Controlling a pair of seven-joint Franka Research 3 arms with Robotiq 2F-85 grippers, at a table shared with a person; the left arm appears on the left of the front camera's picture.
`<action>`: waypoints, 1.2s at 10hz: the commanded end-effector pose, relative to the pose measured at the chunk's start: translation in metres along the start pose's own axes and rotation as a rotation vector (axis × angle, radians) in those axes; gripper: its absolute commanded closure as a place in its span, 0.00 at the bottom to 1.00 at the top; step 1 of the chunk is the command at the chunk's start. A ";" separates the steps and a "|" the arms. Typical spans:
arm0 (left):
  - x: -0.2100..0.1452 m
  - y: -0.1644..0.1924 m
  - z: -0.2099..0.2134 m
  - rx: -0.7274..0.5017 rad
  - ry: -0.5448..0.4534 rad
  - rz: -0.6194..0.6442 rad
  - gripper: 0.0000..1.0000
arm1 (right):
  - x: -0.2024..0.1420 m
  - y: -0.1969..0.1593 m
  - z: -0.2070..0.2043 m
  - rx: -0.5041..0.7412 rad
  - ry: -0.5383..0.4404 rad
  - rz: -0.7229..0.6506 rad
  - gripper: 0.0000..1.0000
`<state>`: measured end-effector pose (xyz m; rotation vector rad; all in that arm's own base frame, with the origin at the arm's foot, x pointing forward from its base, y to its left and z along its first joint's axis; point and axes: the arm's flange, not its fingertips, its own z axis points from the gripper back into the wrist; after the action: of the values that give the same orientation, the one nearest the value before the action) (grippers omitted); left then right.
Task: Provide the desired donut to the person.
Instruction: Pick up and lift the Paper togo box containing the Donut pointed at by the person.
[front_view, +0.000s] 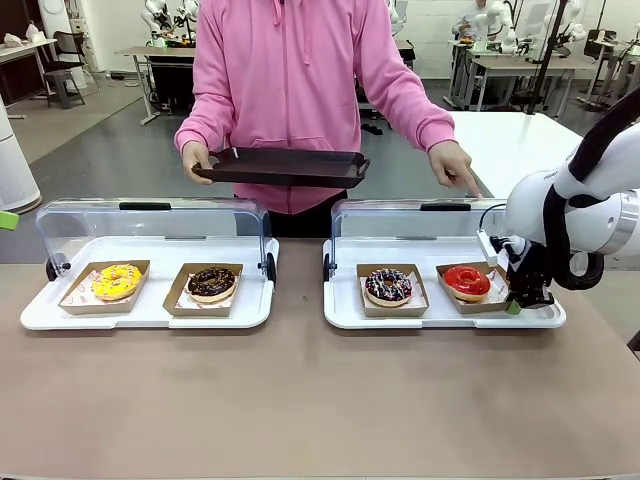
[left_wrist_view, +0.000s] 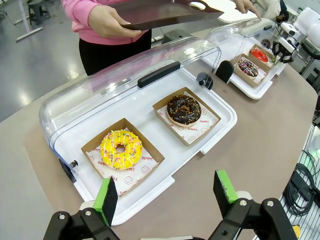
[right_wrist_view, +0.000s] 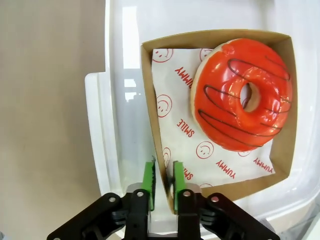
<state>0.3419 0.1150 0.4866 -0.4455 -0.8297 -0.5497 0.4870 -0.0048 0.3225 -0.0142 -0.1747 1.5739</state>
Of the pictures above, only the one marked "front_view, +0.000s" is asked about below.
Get dark donut with white drizzle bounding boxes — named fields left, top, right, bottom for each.
left=364, top=267, right=414, bottom=308

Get cardboard tray of chocolate donut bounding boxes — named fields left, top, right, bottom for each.
left=161, top=262, right=245, bottom=318

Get white side table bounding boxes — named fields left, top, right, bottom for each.
left=446, top=110, right=599, bottom=202

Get background workbench with robots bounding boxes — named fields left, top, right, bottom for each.
left=114, top=0, right=201, bottom=127

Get cardboard tray of yellow donut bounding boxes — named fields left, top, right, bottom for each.
left=57, top=259, right=152, bottom=316

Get cardboard tray of drizzle donut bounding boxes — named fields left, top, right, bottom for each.
left=355, top=262, right=431, bottom=319

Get black trousers of person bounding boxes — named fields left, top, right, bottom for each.
left=266, top=188, right=335, bottom=239

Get grey background chair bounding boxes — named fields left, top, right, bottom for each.
left=41, top=30, right=87, bottom=110

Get person's right hand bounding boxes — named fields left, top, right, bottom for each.
left=181, top=140, right=222, bottom=187

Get white display case base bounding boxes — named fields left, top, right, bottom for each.
left=19, top=235, right=281, bottom=332
left=322, top=235, right=568, bottom=332

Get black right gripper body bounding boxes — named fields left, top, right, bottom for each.
left=504, top=238, right=552, bottom=298

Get background person in light shirt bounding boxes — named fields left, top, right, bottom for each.
left=451, top=0, right=494, bottom=42

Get person's right forearm pink sleeve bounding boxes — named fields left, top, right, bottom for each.
left=174, top=92, right=236, bottom=157

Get black tripod pole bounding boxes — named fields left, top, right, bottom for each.
left=528, top=0, right=572, bottom=65

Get yellow sprinkled donut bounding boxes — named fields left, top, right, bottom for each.
left=91, top=262, right=144, bottom=302

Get chocolate donut with sprinkles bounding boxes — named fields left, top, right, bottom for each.
left=186, top=266, right=238, bottom=305

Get background grey lab table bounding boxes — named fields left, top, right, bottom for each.
left=467, top=53, right=597, bottom=120

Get clear display case lid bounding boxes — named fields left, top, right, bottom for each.
left=34, top=197, right=275, bottom=282
left=329, top=197, right=509, bottom=282

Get person's left hand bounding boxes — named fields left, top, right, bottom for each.
left=427, top=140, right=486, bottom=201

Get black right arm cable sleeve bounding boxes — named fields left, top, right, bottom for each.
left=543, top=92, right=640, bottom=292

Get pink hoodie torso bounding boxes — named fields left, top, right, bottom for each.
left=192, top=0, right=416, bottom=216

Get person's left forearm pink sleeve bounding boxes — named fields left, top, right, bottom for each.
left=358, top=69, right=458, bottom=154

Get white cylindrical air purifier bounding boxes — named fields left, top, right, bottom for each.
left=0, top=93, right=43, bottom=214

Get cardboard tray of red donut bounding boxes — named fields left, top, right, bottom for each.
left=435, top=261, right=512, bottom=316

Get dark brown serving tray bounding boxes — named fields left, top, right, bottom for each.
left=191, top=146, right=372, bottom=191

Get red glazed donut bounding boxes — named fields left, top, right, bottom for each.
left=442, top=264, right=493, bottom=303

